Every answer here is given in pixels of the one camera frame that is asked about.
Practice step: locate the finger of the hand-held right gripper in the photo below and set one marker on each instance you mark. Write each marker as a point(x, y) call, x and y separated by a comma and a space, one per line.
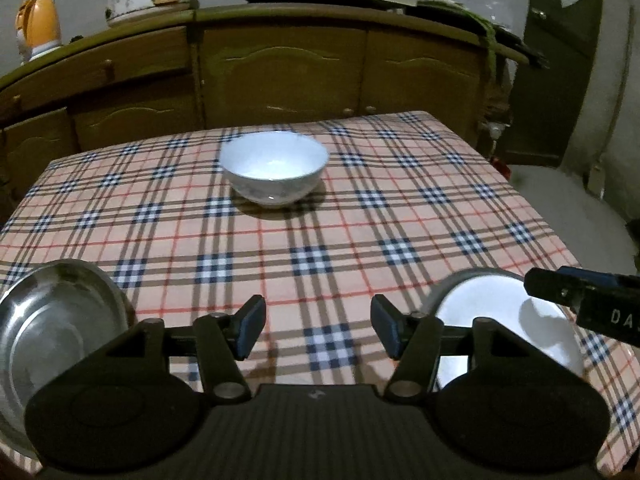
point(550, 287)

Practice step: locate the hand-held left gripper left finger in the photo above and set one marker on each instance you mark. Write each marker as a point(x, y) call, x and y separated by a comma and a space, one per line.
point(245, 332)

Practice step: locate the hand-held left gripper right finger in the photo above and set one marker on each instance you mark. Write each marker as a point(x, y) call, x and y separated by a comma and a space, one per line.
point(386, 332)

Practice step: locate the white plate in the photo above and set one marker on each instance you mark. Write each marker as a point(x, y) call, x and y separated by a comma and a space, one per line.
point(550, 345)

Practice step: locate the white bowl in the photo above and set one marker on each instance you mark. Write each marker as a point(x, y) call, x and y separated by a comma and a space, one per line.
point(272, 165)

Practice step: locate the small steel bowl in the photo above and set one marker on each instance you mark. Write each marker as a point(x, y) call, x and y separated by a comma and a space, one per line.
point(50, 350)

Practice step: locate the plaid tablecloth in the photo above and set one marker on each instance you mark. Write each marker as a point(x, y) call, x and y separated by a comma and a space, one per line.
point(350, 220)

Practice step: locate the dark green door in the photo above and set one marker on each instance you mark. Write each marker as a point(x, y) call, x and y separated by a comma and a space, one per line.
point(545, 85)

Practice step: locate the wooden sideboard cabinet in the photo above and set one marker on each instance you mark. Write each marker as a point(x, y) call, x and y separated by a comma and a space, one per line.
point(280, 70)

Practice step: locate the metal door knob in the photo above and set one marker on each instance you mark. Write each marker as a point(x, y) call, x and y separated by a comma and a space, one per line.
point(540, 13)

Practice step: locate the black tray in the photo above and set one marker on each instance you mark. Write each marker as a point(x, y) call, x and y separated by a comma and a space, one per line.
point(450, 7)

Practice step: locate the orange electric kettle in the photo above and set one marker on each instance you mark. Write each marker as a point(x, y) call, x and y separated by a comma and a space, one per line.
point(40, 25)

